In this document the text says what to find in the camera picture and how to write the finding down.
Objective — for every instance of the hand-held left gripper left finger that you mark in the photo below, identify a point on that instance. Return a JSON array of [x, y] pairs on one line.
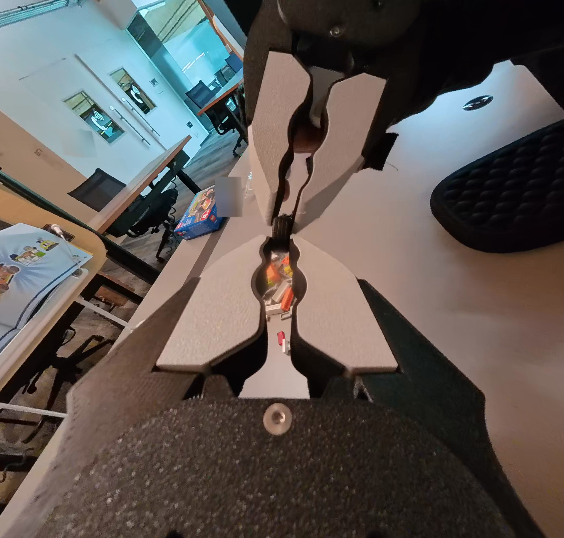
[[216, 322]]

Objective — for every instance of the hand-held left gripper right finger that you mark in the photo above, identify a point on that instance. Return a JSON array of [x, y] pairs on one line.
[[344, 322]]

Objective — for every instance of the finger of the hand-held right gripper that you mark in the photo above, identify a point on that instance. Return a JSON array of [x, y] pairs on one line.
[[352, 124], [273, 115]]

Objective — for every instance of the orange white lego nose piece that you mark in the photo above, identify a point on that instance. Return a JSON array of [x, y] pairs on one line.
[[287, 289]]

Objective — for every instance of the small black lego piece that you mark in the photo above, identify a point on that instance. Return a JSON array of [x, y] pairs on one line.
[[282, 230]]

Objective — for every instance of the person's right forearm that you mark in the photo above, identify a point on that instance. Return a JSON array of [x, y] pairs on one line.
[[493, 27]]

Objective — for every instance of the small red white lego piece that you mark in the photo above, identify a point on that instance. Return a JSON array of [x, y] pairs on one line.
[[282, 340]]

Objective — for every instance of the blue lego box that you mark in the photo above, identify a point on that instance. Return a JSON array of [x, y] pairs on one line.
[[201, 212]]

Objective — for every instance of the person's right hand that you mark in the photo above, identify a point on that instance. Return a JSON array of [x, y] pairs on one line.
[[306, 137]]

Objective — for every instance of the long wooden desk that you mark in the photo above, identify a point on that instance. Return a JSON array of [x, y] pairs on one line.
[[220, 98]]

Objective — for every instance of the small black curved piece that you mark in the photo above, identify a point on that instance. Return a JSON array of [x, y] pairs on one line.
[[478, 103]]

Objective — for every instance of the black office chair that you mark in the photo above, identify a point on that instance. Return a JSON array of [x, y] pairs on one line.
[[123, 203]]

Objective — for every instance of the open instruction booklet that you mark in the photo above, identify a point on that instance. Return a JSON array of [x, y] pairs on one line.
[[35, 274]]

